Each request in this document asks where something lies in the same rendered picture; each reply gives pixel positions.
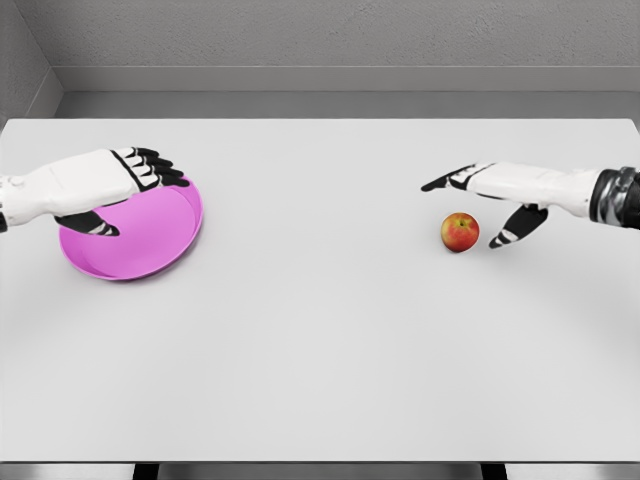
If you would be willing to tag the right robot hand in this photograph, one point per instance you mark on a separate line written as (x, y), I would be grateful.
(520, 182)

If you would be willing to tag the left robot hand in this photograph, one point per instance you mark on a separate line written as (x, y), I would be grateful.
(90, 180)

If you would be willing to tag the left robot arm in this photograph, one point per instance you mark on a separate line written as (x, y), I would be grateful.
(20, 200)

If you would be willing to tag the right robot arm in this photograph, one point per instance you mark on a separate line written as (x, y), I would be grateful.
(605, 197)

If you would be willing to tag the red yellow apple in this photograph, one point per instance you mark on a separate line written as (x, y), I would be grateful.
(460, 232)

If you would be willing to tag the pink plate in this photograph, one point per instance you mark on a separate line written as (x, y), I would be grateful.
(150, 235)

